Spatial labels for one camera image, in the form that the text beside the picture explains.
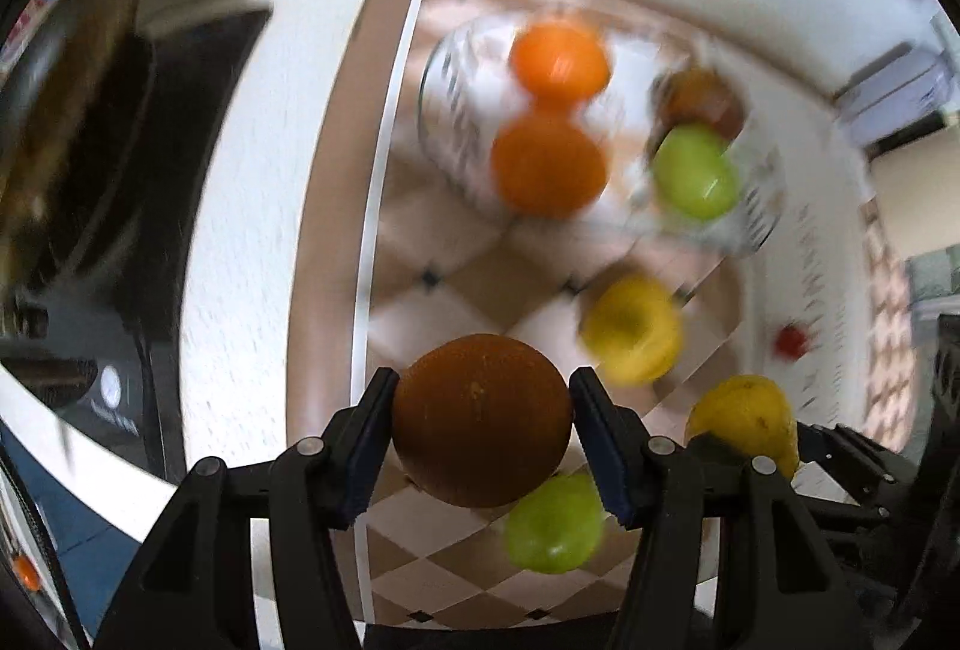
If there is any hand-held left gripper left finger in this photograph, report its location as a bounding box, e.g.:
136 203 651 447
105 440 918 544
94 366 402 650

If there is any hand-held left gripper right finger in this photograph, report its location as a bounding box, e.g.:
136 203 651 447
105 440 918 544
568 365 875 650

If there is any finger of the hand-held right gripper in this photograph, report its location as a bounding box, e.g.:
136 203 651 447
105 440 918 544
793 421 925 550

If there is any dark orange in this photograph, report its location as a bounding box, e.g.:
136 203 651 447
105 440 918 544
391 334 575 510

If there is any green apple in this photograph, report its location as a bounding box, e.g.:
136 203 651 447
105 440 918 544
503 474 605 575
651 124 741 222

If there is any yellow pear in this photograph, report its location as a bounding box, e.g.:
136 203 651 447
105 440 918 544
685 375 800 480

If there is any yellow apple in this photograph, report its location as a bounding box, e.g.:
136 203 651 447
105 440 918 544
580 276 684 385

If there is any small red fruit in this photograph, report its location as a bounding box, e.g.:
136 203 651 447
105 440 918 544
775 324 811 360

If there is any checkered tablecloth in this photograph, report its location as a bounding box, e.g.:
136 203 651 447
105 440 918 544
287 0 913 628

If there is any black screen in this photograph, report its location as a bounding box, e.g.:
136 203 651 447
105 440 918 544
112 7 275 482

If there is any bright orange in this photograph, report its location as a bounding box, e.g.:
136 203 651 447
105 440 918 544
509 20 611 103
490 108 608 219

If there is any brown kiwi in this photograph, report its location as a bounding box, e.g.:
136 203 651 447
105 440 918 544
658 66 746 139

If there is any white air conditioner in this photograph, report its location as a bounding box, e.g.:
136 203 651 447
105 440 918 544
832 41 960 148

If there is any dark blurred object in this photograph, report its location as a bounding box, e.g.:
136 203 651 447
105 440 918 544
0 0 155 291

